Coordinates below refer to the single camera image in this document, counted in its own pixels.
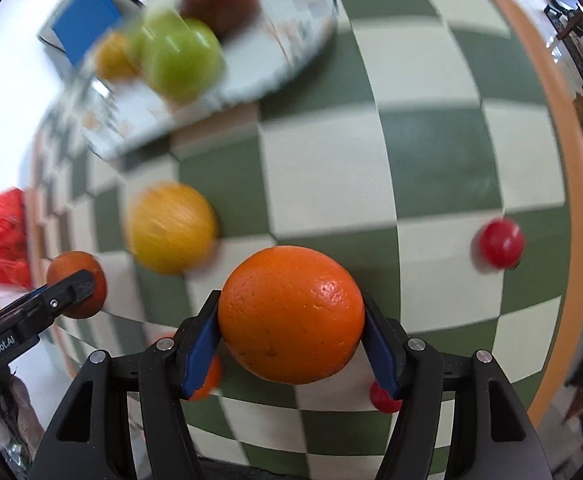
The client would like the dark orange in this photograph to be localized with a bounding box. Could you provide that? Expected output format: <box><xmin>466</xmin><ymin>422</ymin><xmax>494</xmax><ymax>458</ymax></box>
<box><xmin>46</xmin><ymin>252</ymin><xmax>107</xmax><ymax>320</ymax></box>

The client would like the small red tomato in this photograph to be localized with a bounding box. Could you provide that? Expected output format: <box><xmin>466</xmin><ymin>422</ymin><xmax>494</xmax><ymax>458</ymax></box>
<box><xmin>478</xmin><ymin>218</ymin><xmax>526</xmax><ymax>269</ymax></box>
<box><xmin>369</xmin><ymin>382</ymin><xmax>402</xmax><ymax>414</ymax></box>

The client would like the bright orange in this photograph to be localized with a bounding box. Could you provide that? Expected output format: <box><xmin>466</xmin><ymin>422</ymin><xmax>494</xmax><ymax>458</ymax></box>
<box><xmin>218</xmin><ymin>246</ymin><xmax>364</xmax><ymax>386</ymax></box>

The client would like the yellow orange large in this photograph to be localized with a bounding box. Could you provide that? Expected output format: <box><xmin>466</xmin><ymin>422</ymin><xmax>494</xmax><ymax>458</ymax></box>
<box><xmin>126</xmin><ymin>182</ymin><xmax>219</xmax><ymax>275</ymax></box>

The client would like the red plastic bag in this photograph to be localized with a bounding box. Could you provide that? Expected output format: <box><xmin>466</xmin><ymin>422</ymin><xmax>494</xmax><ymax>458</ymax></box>
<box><xmin>0</xmin><ymin>188</ymin><xmax>32</xmax><ymax>288</ymax></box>

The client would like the yellow orange on plate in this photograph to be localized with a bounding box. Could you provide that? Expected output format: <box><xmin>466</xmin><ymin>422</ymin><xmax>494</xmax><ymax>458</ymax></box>
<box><xmin>93</xmin><ymin>30</ymin><xmax>136</xmax><ymax>81</ymax></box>

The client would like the checkered green white tablecloth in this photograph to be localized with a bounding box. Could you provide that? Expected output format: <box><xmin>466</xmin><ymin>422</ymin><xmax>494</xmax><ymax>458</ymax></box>
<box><xmin>24</xmin><ymin>0</ymin><xmax>583</xmax><ymax>480</ymax></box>

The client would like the green apple lower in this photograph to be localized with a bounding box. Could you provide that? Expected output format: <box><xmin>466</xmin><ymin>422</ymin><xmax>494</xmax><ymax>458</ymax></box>
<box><xmin>140</xmin><ymin>18</ymin><xmax>224</xmax><ymax>102</ymax></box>

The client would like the green apple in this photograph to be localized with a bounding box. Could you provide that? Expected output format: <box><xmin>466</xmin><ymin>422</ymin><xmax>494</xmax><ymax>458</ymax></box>
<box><xmin>124</xmin><ymin>11</ymin><xmax>184</xmax><ymax>65</ymax></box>
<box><xmin>140</xmin><ymin>18</ymin><xmax>224</xmax><ymax>102</ymax></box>

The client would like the green apple upper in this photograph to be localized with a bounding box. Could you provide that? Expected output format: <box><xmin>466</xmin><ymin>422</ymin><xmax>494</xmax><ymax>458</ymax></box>
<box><xmin>124</xmin><ymin>11</ymin><xmax>184</xmax><ymax>65</ymax></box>

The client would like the blue cushioned chair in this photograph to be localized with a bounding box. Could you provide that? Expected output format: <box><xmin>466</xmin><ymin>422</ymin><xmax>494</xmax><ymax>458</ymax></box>
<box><xmin>37</xmin><ymin>0</ymin><xmax>135</xmax><ymax>67</ymax></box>

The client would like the floral ceramic plate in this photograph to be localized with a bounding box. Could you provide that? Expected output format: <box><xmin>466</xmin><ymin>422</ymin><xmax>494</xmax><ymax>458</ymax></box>
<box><xmin>68</xmin><ymin>0</ymin><xmax>338</xmax><ymax>160</ymax></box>

